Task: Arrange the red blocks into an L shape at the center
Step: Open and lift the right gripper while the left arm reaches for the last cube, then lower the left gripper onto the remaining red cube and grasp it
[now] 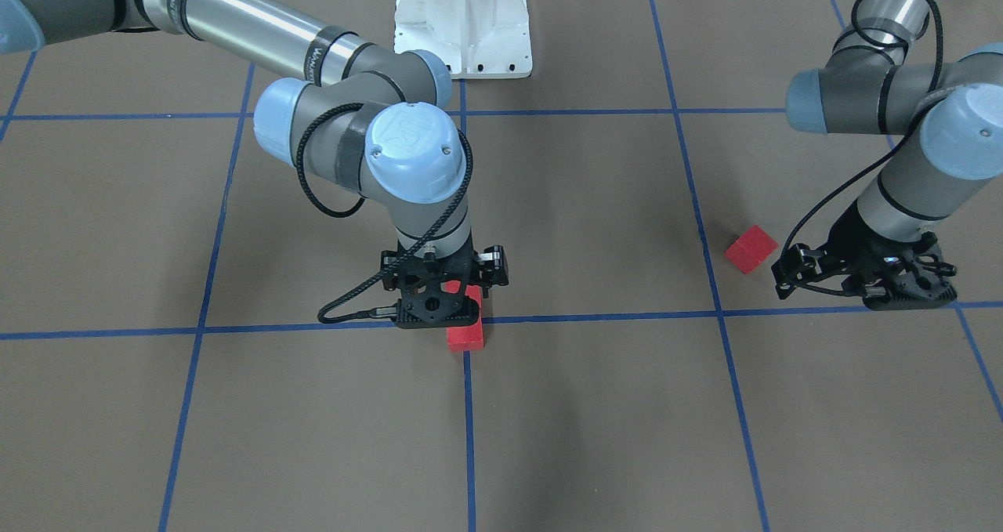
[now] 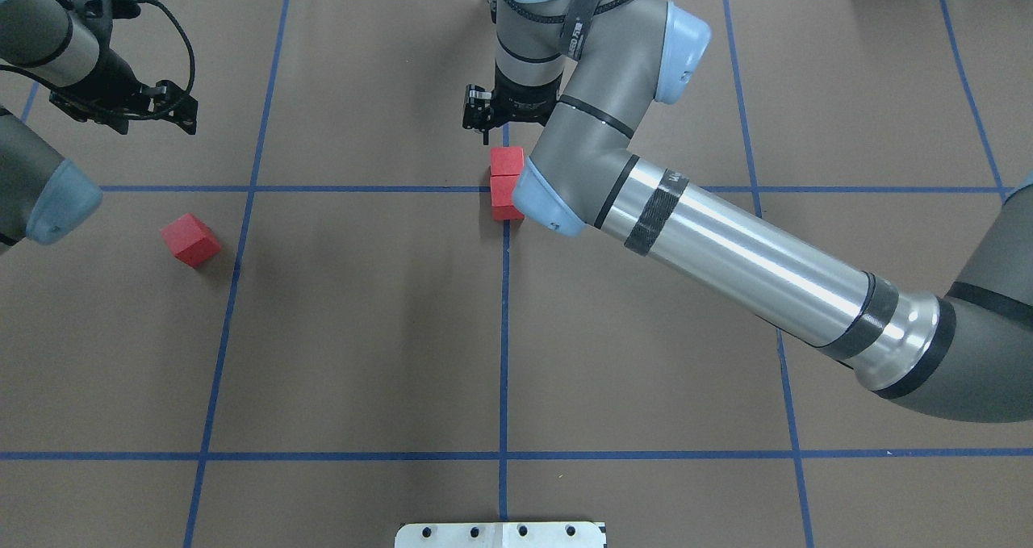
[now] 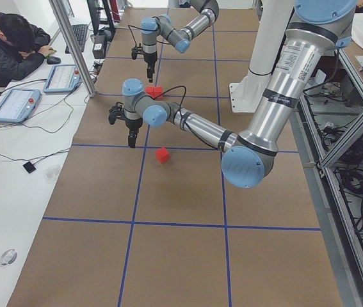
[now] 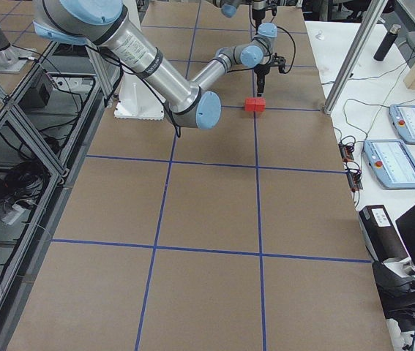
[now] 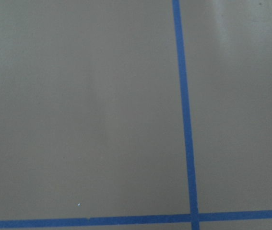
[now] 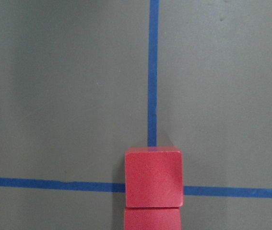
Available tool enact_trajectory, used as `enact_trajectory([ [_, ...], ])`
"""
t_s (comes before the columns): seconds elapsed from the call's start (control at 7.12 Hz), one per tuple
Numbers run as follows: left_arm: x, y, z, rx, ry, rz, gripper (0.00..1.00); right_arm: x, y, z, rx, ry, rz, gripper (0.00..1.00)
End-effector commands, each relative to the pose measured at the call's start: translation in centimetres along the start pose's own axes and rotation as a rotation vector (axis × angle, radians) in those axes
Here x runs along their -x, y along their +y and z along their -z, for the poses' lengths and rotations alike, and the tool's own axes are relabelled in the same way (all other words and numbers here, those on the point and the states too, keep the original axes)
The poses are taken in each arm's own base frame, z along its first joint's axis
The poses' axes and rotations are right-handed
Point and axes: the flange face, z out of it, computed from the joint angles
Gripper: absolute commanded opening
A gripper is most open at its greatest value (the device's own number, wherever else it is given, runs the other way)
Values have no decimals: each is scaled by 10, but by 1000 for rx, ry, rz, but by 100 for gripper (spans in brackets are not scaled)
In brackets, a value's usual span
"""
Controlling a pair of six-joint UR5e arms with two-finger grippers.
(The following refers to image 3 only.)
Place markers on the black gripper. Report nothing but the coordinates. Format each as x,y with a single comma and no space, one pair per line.
132,125
150,61

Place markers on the red block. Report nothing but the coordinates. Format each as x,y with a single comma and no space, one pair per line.
151,91
162,155
157,93

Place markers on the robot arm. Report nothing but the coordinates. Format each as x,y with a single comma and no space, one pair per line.
292,37
180,39

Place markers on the black box with label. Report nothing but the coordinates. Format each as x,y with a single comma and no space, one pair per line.
99,46

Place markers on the black keyboard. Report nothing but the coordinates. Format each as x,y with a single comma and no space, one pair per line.
81,34

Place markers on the far teach pendant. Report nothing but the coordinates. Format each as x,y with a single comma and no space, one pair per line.
62,79

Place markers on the teach pendant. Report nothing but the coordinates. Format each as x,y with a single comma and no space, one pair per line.
18,104
62,79

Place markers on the black computer mouse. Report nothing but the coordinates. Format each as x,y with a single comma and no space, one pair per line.
53,60

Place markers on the small black square device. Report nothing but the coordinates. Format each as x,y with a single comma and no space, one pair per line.
29,167

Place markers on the near teach pendant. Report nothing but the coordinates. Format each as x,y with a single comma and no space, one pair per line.
18,104

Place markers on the seated person dark jacket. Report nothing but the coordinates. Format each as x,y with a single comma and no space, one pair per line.
23,48

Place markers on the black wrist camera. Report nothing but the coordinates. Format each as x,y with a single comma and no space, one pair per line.
116,113
135,51

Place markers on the aluminium frame post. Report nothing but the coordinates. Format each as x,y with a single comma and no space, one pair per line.
62,19

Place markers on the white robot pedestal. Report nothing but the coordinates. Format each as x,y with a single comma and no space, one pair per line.
246,95

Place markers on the aluminium frame rack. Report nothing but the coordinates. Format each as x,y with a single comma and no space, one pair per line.
329,131

